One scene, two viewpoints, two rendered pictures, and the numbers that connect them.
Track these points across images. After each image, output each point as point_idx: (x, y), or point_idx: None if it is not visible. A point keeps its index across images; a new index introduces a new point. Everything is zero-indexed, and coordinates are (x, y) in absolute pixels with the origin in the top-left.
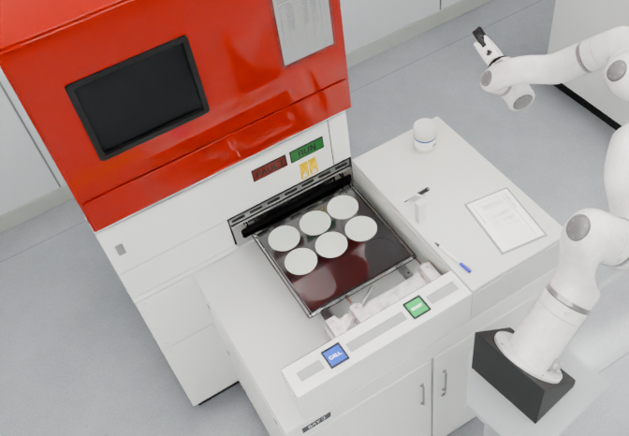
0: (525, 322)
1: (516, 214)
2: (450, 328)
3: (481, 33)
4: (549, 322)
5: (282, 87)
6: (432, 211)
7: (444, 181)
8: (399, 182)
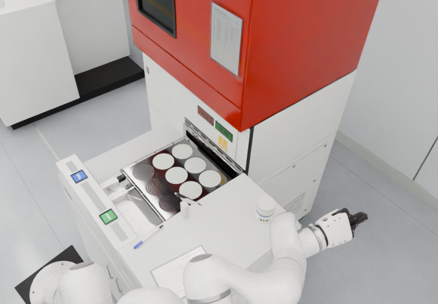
0: None
1: None
2: (112, 254)
3: (358, 217)
4: (55, 283)
5: (207, 69)
6: (193, 224)
7: (226, 231)
8: (222, 201)
